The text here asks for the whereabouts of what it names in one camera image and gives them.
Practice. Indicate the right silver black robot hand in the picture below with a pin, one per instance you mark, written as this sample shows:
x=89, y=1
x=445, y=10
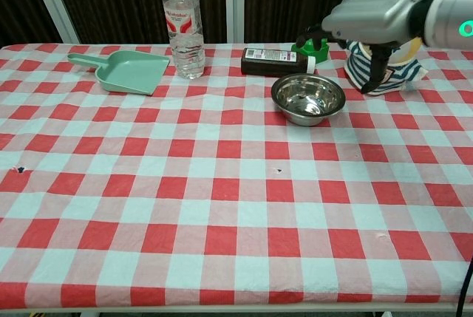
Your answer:
x=377, y=14

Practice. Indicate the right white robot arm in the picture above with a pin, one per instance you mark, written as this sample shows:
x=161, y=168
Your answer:
x=447, y=10

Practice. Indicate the yellow striped plush toy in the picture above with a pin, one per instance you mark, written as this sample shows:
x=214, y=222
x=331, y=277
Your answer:
x=356, y=65

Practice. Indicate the green plastic box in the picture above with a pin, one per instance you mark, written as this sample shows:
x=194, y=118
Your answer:
x=319, y=54

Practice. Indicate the brown labelled medicine bottle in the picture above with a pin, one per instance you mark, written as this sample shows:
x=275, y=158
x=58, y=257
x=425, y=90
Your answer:
x=273, y=64

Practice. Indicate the clear plastic water bottle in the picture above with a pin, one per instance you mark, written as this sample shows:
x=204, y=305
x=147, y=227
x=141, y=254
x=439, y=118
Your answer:
x=183, y=36

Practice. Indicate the mint green plastic dustpan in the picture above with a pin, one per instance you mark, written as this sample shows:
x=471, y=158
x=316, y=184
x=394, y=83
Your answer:
x=129, y=73

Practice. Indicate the red white checkered tablecloth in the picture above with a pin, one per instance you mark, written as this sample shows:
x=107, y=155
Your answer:
x=111, y=221

